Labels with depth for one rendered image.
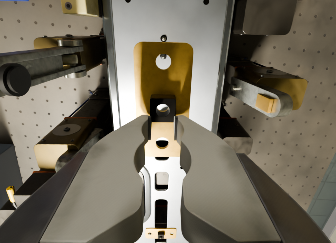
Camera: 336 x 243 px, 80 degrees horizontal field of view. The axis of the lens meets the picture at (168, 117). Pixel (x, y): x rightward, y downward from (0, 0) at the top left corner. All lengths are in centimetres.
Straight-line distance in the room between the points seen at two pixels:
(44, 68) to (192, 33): 24
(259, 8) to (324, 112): 60
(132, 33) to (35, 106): 56
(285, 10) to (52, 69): 40
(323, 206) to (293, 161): 156
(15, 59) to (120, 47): 19
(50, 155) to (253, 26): 44
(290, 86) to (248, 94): 7
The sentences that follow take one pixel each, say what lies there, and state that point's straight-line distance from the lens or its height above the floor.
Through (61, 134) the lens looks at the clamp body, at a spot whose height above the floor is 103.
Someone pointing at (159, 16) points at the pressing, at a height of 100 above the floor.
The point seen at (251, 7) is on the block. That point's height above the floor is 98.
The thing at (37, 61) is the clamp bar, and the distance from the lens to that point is 29.
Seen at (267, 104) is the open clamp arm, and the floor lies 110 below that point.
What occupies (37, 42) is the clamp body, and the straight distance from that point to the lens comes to 39.
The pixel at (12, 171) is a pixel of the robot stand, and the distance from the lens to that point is 101.
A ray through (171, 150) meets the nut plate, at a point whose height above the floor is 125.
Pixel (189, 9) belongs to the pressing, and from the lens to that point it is 39.
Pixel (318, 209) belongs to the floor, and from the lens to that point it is 253.
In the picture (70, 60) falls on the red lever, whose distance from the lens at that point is 34.
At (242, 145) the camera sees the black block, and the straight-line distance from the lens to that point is 49.
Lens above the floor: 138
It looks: 67 degrees down
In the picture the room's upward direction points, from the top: 177 degrees clockwise
